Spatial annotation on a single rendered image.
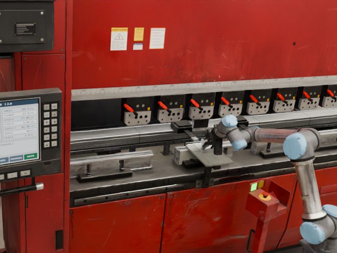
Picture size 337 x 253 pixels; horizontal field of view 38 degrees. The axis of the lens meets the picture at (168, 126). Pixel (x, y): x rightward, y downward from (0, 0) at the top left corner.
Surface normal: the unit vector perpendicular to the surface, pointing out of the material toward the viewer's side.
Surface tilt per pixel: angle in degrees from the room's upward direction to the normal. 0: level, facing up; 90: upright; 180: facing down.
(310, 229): 97
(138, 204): 90
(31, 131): 90
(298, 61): 90
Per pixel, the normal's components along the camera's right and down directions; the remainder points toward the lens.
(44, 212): 0.40, 0.40
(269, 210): 0.60, 0.37
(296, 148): -0.75, 0.08
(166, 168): 0.10, -0.91
